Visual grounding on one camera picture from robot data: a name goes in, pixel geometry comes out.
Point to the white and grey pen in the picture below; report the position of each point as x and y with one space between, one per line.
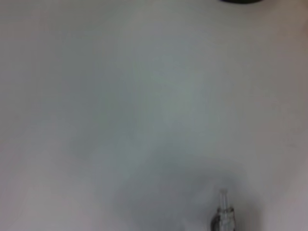
223 211

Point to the black mesh pen holder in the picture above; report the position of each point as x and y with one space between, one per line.
240 1

